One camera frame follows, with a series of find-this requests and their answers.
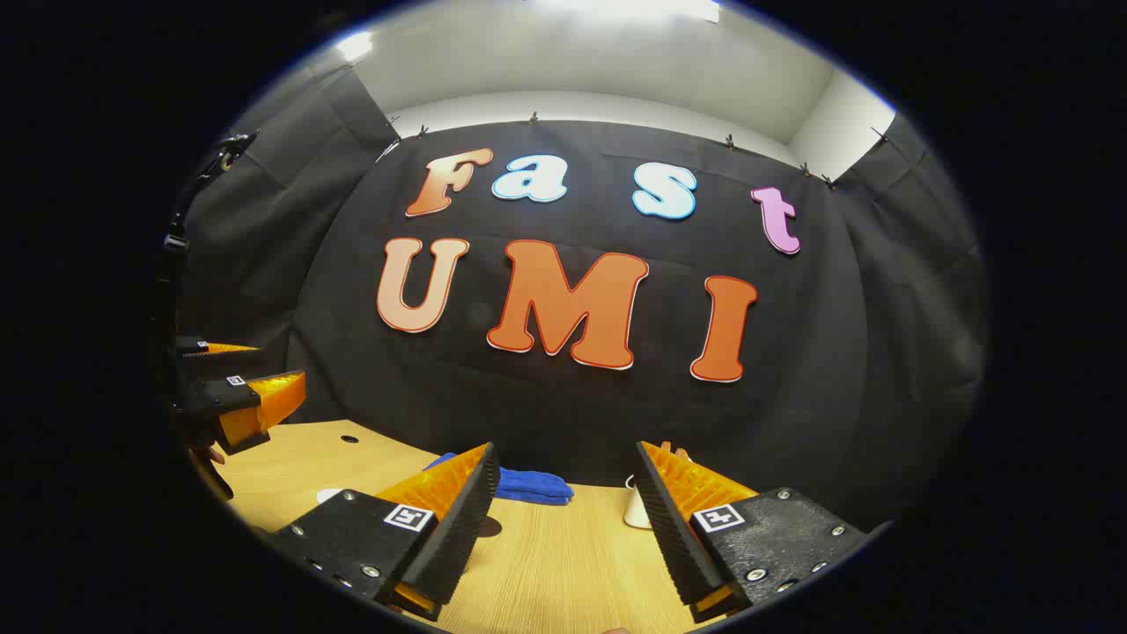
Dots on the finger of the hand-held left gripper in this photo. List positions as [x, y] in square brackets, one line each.
[198, 348]
[211, 398]

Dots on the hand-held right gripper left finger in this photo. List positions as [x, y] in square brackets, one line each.
[462, 528]

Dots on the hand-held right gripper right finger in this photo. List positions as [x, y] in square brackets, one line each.
[673, 537]

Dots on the dark round coaster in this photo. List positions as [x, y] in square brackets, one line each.
[489, 527]

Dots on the white toaster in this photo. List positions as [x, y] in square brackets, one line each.
[637, 509]

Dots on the blue folded towel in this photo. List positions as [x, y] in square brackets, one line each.
[528, 486]

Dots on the toasted bread slice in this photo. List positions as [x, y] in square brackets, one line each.
[676, 453]

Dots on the black backdrop cloth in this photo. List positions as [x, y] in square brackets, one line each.
[572, 414]

